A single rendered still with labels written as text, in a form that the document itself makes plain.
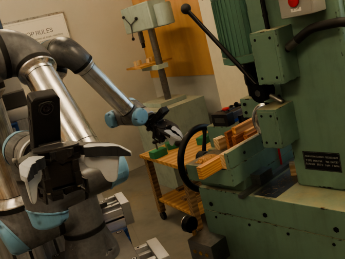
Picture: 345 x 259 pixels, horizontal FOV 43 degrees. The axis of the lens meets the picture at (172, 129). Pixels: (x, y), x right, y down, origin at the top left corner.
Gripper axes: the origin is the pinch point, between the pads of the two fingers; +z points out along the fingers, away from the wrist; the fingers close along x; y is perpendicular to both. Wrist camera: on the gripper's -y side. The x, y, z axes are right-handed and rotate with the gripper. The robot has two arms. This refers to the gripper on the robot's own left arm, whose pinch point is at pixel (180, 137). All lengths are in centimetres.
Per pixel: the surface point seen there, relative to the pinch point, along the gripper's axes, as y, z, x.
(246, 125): -21.1, 26.8, -4.1
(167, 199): 117, -54, -56
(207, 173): -21.3, 35.9, 26.7
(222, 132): -12.8, 18.0, -2.6
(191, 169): -11.2, 24.5, 20.5
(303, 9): -74, 44, 10
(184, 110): 98, -107, -123
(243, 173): -18.5, 41.2, 14.9
